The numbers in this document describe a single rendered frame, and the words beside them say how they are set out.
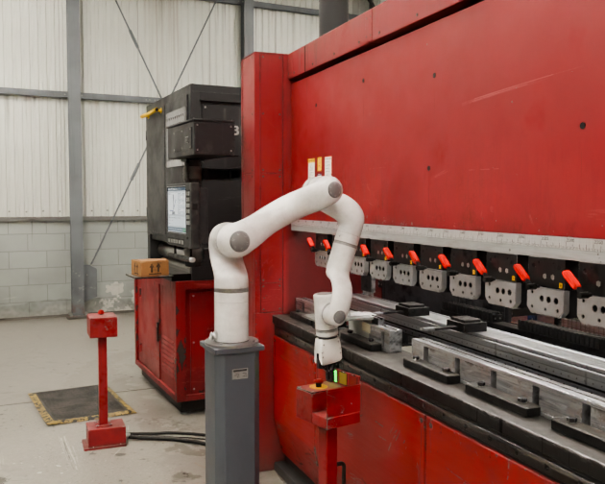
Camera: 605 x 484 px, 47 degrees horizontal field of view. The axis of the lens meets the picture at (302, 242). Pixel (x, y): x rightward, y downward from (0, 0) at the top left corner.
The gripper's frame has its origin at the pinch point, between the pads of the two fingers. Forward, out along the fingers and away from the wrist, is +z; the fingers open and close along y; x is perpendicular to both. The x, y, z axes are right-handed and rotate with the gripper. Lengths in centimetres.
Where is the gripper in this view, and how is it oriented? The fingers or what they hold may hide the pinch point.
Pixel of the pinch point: (329, 375)
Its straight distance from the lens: 266.7
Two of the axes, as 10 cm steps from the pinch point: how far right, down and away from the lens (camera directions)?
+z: 0.7, 9.9, 1.1
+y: -8.1, 1.2, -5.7
